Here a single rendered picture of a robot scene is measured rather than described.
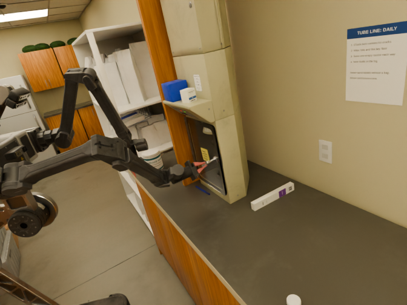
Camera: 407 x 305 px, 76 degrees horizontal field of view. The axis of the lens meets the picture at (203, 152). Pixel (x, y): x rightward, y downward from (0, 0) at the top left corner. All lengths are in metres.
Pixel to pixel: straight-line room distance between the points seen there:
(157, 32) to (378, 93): 1.04
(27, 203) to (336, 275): 1.34
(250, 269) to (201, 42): 0.93
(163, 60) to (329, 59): 0.81
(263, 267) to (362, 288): 0.32
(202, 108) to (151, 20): 0.55
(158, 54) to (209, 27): 0.39
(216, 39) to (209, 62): 0.10
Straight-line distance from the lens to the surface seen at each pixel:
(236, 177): 1.39
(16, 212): 1.53
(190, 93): 1.24
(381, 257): 1.20
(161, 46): 1.50
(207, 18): 1.21
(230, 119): 1.28
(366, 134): 1.27
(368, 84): 1.20
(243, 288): 1.06
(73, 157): 0.97
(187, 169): 1.31
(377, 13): 1.17
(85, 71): 1.38
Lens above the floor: 1.77
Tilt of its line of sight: 23 degrees down
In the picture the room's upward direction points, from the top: 12 degrees counter-clockwise
